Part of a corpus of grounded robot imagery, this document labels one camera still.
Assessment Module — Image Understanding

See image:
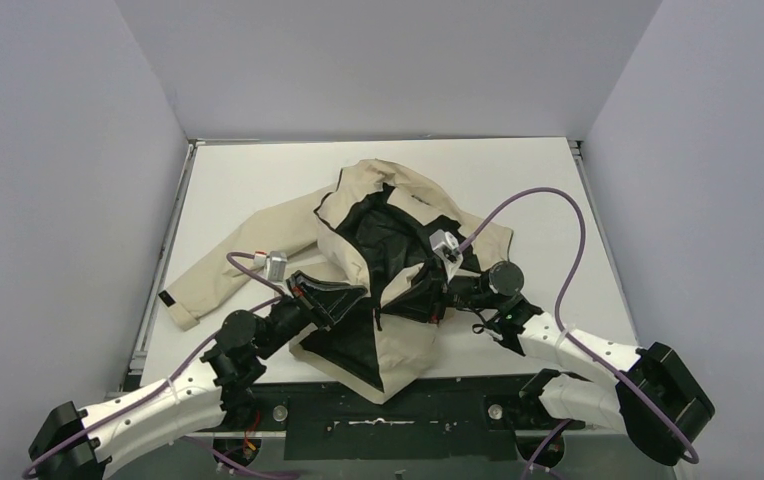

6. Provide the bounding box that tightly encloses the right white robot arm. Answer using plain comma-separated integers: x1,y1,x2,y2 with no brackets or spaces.
382,261,715,466

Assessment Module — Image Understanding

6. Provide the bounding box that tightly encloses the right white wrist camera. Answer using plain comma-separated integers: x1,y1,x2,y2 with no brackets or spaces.
429,230,463,280

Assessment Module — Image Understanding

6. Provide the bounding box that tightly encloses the beige jacket with black lining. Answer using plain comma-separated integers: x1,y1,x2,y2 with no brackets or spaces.
159,159,513,404

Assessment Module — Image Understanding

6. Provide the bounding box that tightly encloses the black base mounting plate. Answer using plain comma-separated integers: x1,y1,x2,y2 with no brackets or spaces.
200,374,559,465

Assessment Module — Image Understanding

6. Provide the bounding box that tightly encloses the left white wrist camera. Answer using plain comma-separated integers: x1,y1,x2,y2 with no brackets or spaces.
253,251,288,283

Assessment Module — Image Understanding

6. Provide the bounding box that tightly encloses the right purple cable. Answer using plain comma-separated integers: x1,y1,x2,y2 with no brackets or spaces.
458,187,701,480

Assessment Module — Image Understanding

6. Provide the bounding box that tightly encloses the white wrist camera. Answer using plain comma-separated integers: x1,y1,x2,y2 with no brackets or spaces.
429,230,463,280
253,251,288,283

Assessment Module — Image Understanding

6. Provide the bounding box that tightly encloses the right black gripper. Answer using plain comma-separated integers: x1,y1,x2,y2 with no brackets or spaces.
383,256,502,325

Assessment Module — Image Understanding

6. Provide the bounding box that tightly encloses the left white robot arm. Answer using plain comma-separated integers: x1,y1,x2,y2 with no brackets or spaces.
22,272,369,479

